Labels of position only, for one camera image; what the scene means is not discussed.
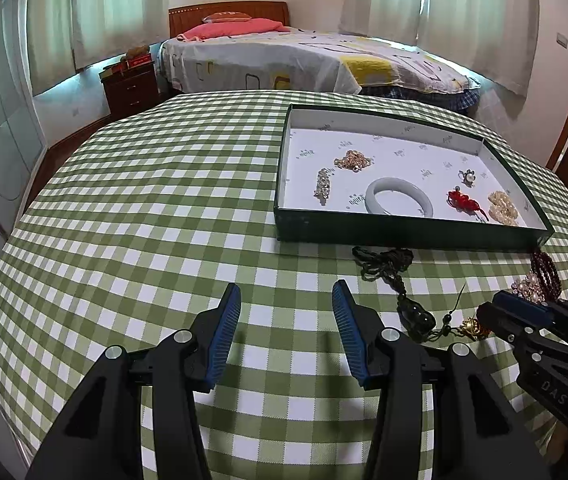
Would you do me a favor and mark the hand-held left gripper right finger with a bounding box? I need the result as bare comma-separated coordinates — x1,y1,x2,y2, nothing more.
331,280,552,480

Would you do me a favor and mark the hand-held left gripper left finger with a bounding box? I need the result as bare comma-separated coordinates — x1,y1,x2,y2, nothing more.
26,282,242,480

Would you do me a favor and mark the pearl bead bracelet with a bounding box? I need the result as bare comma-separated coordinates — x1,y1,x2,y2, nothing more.
486,190,520,226

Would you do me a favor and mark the red knot gold charm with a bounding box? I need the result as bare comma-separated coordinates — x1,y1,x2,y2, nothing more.
446,186,490,222

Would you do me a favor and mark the silver crystal brooch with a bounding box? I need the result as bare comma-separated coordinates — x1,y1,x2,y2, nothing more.
314,167,335,206

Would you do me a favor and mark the pale jade bangle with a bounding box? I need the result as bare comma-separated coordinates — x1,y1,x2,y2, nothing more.
364,177,435,218

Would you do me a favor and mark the rose gold chain bracelet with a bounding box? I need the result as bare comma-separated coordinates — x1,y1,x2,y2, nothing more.
334,149,375,175

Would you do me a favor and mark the dark green shallow box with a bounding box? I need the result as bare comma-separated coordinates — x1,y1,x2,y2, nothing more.
273,103,556,252

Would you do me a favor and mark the green checked tablecloth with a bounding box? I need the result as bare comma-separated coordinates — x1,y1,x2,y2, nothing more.
0,89,568,480

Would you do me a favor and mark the blue plaid bed sheet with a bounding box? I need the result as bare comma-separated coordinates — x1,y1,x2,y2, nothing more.
361,82,480,118

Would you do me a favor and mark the dark wooden nightstand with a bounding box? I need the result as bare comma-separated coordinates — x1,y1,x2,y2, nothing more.
100,60,161,121

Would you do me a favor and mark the bed with patterned cover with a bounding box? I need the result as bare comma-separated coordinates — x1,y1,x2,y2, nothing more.
156,27,482,96

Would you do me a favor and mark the pink pillow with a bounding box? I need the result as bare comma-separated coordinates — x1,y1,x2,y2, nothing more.
178,17,285,41

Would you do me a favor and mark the brown cushion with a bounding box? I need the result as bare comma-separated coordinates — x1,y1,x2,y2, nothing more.
203,10,253,24

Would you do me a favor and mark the wooden bed headboard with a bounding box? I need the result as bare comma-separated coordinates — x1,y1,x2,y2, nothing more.
169,1,291,38

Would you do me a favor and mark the dark red bead bracelet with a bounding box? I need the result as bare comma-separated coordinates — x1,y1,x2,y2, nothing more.
530,251,562,301

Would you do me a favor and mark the gold charm with black cord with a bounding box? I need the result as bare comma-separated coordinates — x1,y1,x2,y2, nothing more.
431,282,490,343

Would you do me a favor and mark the black cord pendant necklace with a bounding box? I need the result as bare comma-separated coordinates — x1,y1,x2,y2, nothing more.
351,246,437,345

